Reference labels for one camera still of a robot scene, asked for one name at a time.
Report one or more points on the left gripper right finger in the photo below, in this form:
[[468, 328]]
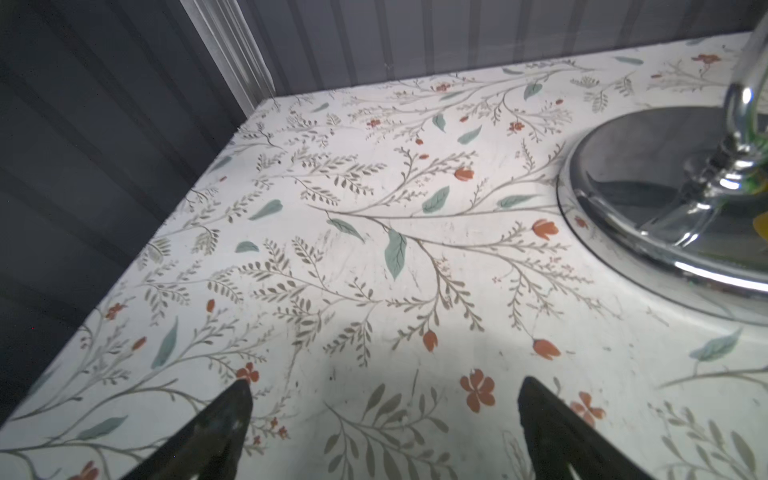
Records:
[[561, 445]]

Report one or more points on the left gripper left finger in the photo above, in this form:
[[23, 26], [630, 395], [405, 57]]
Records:
[[209, 446]]

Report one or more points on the chrome wine glass rack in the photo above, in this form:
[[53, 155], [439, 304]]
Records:
[[675, 199]]

